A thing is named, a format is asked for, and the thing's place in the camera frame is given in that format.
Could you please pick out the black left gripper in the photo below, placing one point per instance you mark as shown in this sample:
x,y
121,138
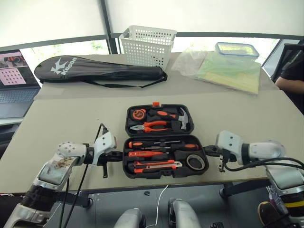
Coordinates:
x,y
105,158

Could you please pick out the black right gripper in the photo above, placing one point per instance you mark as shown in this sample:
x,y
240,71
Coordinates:
x,y
222,164

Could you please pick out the long orange black screwdriver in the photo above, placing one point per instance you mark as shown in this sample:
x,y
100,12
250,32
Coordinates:
x,y
191,146

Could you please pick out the short orange black screwdriver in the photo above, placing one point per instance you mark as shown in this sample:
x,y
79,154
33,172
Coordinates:
x,y
139,144

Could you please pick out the orange voltage tester pen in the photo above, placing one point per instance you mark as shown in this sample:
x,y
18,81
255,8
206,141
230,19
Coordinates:
x,y
142,154

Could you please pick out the black electrical tape roll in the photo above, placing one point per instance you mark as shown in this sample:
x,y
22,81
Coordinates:
x,y
188,164

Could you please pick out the orange black utility knife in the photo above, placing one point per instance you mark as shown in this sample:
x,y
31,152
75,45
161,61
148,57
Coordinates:
x,y
152,166

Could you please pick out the black plastic tool case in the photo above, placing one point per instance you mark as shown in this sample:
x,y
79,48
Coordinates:
x,y
166,136

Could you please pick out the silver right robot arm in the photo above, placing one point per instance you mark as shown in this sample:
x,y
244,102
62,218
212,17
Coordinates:
x,y
263,148

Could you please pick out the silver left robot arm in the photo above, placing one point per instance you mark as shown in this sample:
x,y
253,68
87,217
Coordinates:
x,y
69,149

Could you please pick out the black table leg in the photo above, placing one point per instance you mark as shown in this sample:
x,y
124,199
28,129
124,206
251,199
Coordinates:
x,y
80,199
237,188

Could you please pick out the small black floor object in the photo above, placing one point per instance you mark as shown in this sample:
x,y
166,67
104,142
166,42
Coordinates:
x,y
147,192

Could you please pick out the orange black tape measure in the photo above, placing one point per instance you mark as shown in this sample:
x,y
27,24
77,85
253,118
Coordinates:
x,y
139,115

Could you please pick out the silver rounded robot shell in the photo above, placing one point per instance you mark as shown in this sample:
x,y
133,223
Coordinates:
x,y
130,218
184,213

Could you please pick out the grey patterned sneaker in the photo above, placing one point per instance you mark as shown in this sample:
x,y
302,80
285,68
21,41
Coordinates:
x,y
273,194

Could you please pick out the green yellow plastic folders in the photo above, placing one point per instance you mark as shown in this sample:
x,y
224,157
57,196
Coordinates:
x,y
232,73

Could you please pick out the dark sneaker orange trim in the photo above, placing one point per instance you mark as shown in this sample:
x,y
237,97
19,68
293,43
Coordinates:
x,y
268,211

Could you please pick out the black badminton racket bag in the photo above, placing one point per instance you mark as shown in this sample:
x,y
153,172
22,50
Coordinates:
x,y
95,70

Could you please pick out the clear crumpled plastic bag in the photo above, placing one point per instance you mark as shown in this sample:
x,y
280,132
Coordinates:
x,y
187,63

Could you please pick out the clear container blue lid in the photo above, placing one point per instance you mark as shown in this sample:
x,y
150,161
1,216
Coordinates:
x,y
236,50

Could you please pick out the person in black shirt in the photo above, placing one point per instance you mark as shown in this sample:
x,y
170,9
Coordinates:
x,y
292,83

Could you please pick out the white perforated plastic basket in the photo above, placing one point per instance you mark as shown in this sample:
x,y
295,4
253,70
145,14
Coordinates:
x,y
147,48

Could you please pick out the open laptop computer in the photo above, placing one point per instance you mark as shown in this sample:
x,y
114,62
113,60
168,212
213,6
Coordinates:
x,y
14,92

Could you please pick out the black mesh office chair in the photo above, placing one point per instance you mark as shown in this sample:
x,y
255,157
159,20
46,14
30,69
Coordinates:
x,y
293,54

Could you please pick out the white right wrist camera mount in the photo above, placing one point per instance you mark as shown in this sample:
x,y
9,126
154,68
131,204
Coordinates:
x,y
229,142

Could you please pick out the dark window frame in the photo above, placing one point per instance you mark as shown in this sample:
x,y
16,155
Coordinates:
x,y
108,19

